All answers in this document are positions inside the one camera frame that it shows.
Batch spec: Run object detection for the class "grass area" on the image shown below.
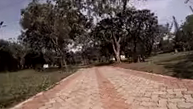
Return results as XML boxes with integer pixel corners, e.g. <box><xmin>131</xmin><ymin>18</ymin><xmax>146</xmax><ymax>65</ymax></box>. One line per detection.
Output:
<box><xmin>114</xmin><ymin>49</ymin><xmax>193</xmax><ymax>91</ymax></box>
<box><xmin>0</xmin><ymin>64</ymin><xmax>84</xmax><ymax>109</ymax></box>

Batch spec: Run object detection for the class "red brick path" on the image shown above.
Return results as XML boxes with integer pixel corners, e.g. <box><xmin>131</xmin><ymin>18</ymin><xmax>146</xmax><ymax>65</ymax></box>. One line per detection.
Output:
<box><xmin>0</xmin><ymin>57</ymin><xmax>193</xmax><ymax>109</ymax></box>

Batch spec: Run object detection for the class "wood of trees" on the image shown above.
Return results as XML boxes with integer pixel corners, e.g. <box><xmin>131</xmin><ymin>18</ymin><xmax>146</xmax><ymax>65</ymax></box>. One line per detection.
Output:
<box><xmin>0</xmin><ymin>0</ymin><xmax>193</xmax><ymax>75</ymax></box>

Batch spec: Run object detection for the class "tree with pale forked trunk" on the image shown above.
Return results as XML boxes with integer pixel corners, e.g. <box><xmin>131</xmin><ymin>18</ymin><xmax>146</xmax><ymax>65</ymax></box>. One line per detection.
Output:
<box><xmin>79</xmin><ymin>0</ymin><xmax>163</xmax><ymax>68</ymax></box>

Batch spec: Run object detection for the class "pale kerb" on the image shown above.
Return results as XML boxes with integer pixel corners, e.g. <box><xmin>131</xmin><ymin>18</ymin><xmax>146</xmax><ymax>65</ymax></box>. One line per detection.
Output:
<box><xmin>113</xmin><ymin>58</ymin><xmax>193</xmax><ymax>93</ymax></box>
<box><xmin>0</xmin><ymin>69</ymin><xmax>86</xmax><ymax>109</ymax></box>

